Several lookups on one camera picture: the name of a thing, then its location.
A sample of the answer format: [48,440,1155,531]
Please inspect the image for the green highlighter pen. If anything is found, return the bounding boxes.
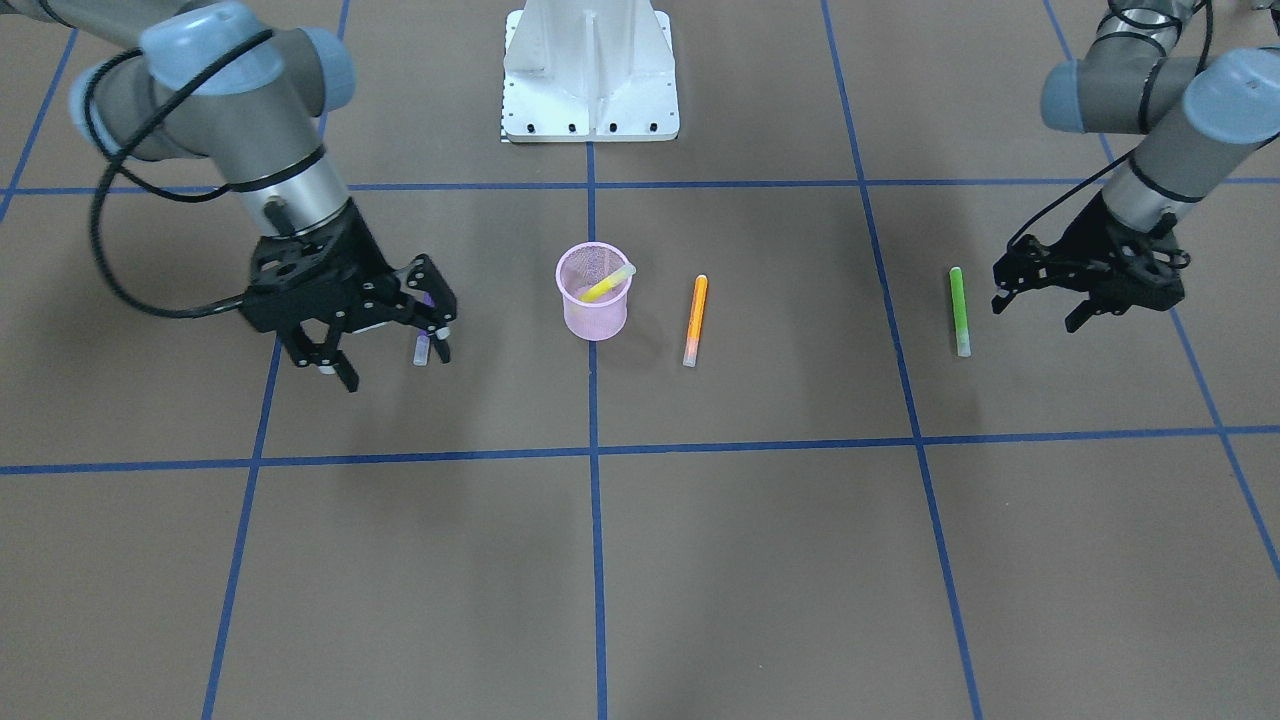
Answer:
[948,266,972,357]

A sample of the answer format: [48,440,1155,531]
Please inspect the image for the orange highlighter pen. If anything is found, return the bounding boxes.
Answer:
[682,274,709,368]

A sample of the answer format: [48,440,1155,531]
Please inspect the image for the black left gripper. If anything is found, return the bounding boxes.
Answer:
[991,193,1190,334]

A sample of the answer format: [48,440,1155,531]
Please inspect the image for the yellow highlighter pen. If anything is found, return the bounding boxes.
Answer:
[577,263,637,304]

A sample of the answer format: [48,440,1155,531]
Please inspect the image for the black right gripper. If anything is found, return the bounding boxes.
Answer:
[238,200,458,393]

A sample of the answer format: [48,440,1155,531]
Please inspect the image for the pink mesh pen holder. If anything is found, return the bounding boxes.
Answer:
[556,242,636,342]

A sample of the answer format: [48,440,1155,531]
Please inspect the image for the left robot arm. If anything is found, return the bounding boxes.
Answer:
[991,1,1279,333]

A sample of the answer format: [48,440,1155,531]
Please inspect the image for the purple highlighter pen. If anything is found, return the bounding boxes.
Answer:
[412,292,435,366]

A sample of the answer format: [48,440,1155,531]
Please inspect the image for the blue tape grid lines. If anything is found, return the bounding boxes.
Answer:
[3,1,1277,719]

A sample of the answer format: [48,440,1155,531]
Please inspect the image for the white pedestal column base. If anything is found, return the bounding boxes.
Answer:
[500,1,681,143]

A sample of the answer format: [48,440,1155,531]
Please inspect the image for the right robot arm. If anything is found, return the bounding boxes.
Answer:
[3,1,458,391]

